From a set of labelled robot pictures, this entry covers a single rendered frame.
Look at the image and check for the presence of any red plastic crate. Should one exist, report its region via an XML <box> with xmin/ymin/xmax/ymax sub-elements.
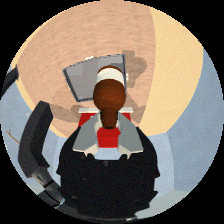
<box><xmin>78</xmin><ymin>112</ymin><xmax>131</xmax><ymax>148</ymax></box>

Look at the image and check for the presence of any brown bottle with white label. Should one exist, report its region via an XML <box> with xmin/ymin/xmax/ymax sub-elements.
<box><xmin>93</xmin><ymin>65</ymin><xmax>126</xmax><ymax>129</ymax></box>

